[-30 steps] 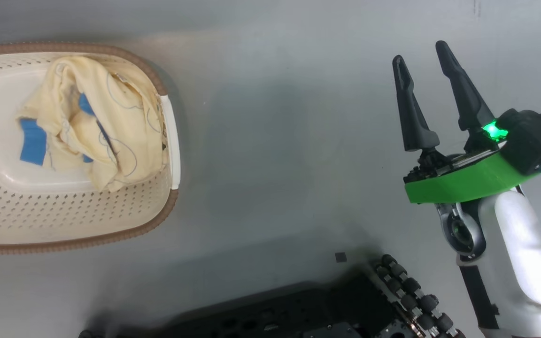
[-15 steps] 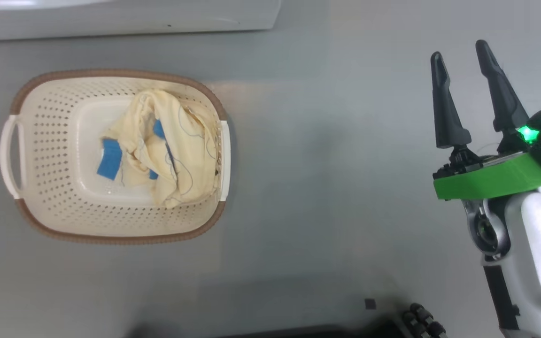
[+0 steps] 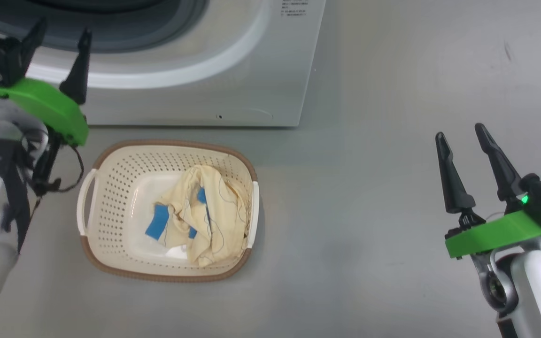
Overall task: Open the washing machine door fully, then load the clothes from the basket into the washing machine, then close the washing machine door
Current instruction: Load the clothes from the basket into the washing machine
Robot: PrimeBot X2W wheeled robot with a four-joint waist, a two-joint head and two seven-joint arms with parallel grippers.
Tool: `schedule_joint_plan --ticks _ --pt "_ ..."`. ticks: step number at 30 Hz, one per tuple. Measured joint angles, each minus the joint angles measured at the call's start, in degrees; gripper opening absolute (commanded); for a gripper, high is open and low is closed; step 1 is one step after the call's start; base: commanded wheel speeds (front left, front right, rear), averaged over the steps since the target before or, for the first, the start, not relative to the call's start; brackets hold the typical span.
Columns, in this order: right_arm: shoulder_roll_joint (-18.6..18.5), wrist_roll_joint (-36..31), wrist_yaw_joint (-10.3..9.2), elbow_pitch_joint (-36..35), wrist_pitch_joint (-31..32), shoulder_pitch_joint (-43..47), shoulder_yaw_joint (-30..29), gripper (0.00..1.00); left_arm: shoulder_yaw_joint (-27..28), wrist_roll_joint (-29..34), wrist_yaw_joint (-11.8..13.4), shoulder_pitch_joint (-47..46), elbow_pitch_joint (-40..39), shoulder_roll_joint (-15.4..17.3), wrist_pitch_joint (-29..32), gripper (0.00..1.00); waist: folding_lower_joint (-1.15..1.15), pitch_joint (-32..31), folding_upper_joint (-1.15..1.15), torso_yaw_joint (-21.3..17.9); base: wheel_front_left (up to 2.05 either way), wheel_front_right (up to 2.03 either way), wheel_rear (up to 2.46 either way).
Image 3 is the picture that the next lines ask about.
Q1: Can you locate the cream laundry basket brown rim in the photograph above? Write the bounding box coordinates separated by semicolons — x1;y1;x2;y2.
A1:
77;139;260;283

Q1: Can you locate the white front-load washing machine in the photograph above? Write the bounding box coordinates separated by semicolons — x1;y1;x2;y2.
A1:
0;0;326;127

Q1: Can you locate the small printed text label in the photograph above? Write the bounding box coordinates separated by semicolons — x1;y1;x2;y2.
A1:
281;0;309;18

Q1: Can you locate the cream garment with blue patches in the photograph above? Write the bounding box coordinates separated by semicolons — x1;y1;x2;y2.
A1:
145;164;248;267

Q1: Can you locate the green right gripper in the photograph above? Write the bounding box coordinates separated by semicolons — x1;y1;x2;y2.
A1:
435;123;541;313

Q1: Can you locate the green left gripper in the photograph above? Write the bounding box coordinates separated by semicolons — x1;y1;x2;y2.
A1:
0;18;93;146

